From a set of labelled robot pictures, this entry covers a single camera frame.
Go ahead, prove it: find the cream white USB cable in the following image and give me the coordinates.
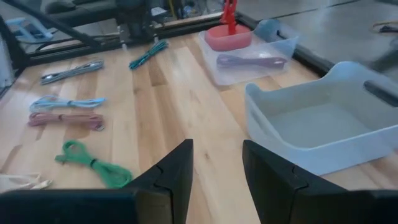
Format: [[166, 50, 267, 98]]
[[0, 172, 53, 192]]

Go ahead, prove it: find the pink USB cable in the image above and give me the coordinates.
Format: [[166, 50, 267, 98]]
[[27, 111, 105, 131]]

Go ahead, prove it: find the red desk lamp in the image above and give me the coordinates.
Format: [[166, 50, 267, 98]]
[[204, 0, 253, 52]]

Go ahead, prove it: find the blue plastic object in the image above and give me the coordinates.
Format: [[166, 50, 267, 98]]
[[4, 17, 53, 43]]

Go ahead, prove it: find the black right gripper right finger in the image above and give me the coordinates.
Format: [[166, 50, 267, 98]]
[[243, 139, 398, 224]]

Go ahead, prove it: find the white plastic bin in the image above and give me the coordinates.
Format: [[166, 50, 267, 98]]
[[244, 61, 398, 177]]

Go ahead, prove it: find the clear plastic bin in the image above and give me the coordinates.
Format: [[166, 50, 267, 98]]
[[198, 19, 300, 86]]

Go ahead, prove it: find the green USB cable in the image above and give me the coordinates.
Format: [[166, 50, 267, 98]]
[[55, 139, 133, 190]]

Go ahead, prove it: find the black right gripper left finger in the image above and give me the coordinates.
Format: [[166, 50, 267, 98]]
[[0, 139, 194, 224]]

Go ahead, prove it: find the black table frame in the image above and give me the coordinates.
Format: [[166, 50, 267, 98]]
[[0, 0, 343, 94]]

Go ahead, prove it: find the teal braided USB cable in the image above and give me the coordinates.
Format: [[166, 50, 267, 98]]
[[129, 39, 169, 70]]

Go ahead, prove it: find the light blue USB cable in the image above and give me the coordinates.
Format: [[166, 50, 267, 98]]
[[29, 95, 106, 113]]

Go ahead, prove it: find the magenta braided USB cable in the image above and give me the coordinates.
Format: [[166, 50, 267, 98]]
[[216, 54, 287, 71]]

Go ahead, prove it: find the grey braided USB cable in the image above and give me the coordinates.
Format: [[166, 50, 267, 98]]
[[39, 59, 105, 85]]

